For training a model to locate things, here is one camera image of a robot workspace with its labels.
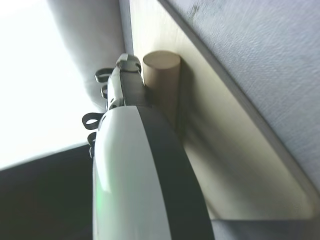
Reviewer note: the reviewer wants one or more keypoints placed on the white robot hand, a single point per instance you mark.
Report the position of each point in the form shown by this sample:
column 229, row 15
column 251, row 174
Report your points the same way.
column 120, row 175

